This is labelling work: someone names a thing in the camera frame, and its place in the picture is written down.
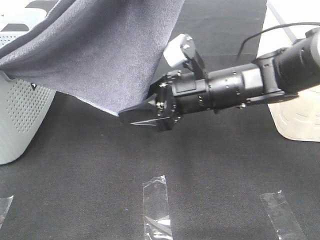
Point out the left clear tape strip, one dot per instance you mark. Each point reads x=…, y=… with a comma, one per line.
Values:
x=5, y=204

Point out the centre clear tape strip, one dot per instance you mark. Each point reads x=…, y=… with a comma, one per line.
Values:
x=156, y=214

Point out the grey microfibre towel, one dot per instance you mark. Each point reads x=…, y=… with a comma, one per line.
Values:
x=103, y=52

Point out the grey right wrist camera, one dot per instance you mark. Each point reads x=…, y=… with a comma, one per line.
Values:
x=182, y=51

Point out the clear tape strip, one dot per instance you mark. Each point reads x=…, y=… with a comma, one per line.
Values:
x=156, y=214
x=281, y=216
x=5, y=204

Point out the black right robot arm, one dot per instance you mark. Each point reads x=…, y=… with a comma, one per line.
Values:
x=274, y=77

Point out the right clear tape strip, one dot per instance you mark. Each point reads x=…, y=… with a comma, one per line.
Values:
x=281, y=216

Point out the grey perforated laundry basket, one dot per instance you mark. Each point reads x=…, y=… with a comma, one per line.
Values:
x=23, y=105

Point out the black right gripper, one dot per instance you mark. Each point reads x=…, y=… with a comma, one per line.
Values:
x=181, y=94

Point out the white plastic storage bin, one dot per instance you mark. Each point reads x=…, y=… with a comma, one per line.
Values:
x=297, y=119

